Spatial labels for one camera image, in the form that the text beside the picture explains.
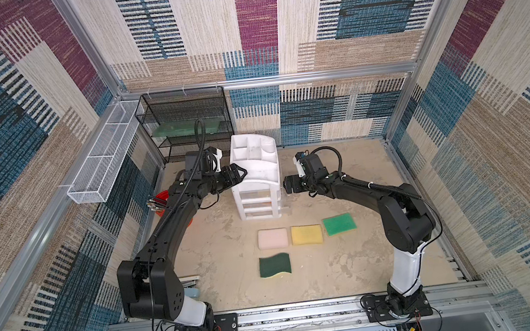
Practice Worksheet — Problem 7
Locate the white plastic drawer organizer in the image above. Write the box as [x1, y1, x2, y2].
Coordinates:
[230, 134, 282, 220]

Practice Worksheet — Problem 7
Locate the yellow sponge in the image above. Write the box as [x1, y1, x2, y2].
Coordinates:
[290, 225, 324, 246]

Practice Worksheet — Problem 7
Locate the pink sponge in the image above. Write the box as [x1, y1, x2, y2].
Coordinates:
[257, 228, 289, 250]

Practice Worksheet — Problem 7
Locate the dark green scouring sponge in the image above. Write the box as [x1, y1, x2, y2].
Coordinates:
[259, 252, 293, 279]

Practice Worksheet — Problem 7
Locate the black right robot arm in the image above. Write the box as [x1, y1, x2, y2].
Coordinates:
[283, 146, 437, 323]

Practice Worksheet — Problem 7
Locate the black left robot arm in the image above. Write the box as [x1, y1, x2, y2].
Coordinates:
[117, 147, 248, 331]

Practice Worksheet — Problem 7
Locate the red pen cup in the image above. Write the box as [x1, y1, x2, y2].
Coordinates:
[155, 190, 169, 217]

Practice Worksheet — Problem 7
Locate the green board on shelf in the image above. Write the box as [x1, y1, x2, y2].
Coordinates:
[151, 119, 223, 138]

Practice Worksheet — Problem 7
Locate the light blue stapler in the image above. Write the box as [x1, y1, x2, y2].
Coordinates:
[180, 275, 200, 299]

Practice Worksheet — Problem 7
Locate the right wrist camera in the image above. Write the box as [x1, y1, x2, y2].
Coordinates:
[293, 151, 308, 177]

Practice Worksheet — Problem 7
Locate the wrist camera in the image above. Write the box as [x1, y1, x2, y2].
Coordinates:
[206, 146, 223, 173]
[293, 151, 308, 177]

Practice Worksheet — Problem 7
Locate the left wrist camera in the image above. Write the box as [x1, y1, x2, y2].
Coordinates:
[206, 146, 223, 173]

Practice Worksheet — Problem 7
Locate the black wire mesh shelf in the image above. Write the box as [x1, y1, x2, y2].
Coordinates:
[136, 86, 234, 163]

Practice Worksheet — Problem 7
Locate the white wire mesh basket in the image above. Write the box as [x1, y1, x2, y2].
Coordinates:
[67, 101, 138, 205]

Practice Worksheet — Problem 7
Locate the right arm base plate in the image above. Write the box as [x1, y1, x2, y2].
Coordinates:
[360, 287, 434, 323]

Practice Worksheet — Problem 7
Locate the aluminium front rail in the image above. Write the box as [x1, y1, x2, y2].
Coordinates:
[109, 281, 515, 331]

